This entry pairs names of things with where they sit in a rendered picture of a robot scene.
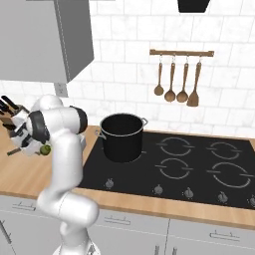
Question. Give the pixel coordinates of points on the black hob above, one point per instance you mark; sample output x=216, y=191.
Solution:
x=186, y=172

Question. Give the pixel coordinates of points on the grey hob knob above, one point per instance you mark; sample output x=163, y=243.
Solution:
x=252, y=200
x=109, y=183
x=158, y=189
x=222, y=197
x=188, y=192

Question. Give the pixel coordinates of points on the large wooden spoon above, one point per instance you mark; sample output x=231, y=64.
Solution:
x=182, y=96

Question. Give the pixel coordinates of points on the black extractor hood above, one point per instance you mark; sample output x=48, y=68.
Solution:
x=193, y=5

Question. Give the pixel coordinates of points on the black cooking pot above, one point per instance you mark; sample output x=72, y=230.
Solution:
x=122, y=137

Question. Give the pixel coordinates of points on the grey wall socket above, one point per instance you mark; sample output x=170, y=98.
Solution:
x=60, y=89

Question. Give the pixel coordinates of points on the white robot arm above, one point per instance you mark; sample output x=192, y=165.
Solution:
x=68, y=156

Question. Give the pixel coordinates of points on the wooden ladle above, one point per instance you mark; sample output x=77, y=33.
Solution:
x=170, y=95

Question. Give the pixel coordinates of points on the grey drawer front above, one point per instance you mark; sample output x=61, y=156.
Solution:
x=212, y=234
x=20, y=207
x=132, y=221

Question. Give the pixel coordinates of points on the small wooden spoon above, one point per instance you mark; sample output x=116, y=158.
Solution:
x=159, y=89

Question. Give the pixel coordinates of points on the wooden utensil rail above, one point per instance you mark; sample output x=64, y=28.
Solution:
x=181, y=52

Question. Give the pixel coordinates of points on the grey cupboard door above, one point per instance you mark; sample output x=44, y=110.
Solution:
x=129, y=244
x=26, y=235
x=212, y=249

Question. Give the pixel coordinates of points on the wooden spatula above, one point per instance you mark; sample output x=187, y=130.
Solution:
x=193, y=98

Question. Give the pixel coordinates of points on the wooden knife block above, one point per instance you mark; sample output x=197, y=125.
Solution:
x=9, y=114

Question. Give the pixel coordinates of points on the grey wall cupboard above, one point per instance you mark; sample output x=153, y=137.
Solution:
x=36, y=36

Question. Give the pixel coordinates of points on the green lime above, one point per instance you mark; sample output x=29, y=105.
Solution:
x=46, y=149

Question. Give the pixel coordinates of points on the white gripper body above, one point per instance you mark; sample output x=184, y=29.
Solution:
x=29, y=145

